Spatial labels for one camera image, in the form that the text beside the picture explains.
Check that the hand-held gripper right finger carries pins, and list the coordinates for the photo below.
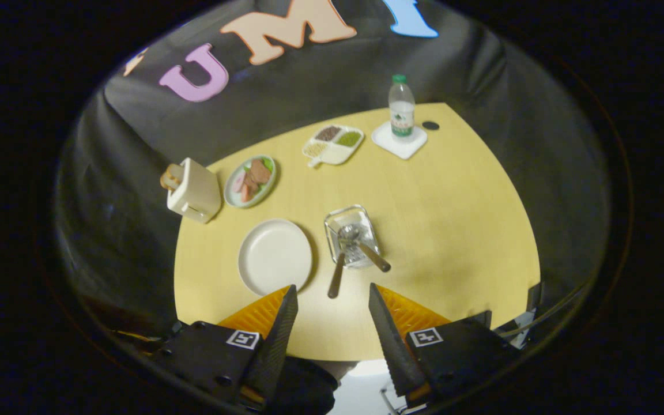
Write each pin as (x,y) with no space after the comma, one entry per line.
(392,346)

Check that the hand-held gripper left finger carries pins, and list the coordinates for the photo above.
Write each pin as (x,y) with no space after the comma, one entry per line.
(271,340)

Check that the dark clothing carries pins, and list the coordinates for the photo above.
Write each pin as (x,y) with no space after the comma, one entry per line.
(306,386)

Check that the white round plate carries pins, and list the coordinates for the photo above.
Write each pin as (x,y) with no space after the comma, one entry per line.
(274,256)

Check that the green food plate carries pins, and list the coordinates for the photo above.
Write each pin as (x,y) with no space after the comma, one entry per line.
(234,199)

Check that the pink ham slice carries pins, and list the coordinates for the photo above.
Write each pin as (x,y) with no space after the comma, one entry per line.
(242,187)

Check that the cream toaster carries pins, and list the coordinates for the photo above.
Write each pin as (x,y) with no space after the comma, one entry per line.
(199,190)

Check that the brown meat slice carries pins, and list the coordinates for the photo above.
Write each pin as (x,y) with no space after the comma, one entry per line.
(260,172)

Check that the toasted bread slice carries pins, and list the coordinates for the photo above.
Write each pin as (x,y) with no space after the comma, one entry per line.
(175,171)
(168,181)

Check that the white divided grain dish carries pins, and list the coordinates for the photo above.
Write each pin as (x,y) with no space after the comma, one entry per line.
(335,154)

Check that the white square coaster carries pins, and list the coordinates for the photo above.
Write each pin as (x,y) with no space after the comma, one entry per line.
(404,148)

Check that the small black round disc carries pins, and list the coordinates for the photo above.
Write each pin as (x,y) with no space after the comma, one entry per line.
(430,125)

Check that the clear water bottle green cap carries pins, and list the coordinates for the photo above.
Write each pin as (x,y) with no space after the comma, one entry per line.
(402,112)

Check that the metal chair frame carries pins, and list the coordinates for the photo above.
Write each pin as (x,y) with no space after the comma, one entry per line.
(391,400)

